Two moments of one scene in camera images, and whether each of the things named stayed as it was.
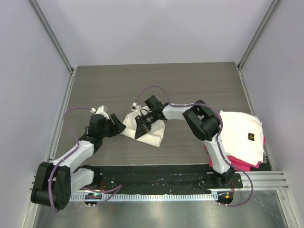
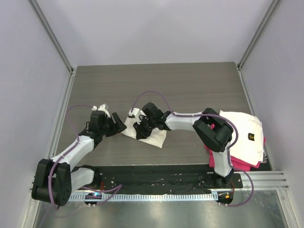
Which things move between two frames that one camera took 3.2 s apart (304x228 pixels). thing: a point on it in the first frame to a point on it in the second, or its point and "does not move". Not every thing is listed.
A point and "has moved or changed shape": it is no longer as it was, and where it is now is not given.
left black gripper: (117, 128) does not move
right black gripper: (142, 128) to (141, 133)
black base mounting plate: (162, 178) does not move
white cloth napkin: (153, 137) has moved or changed shape
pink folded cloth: (237, 164) does not move
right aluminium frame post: (273, 8) does not move
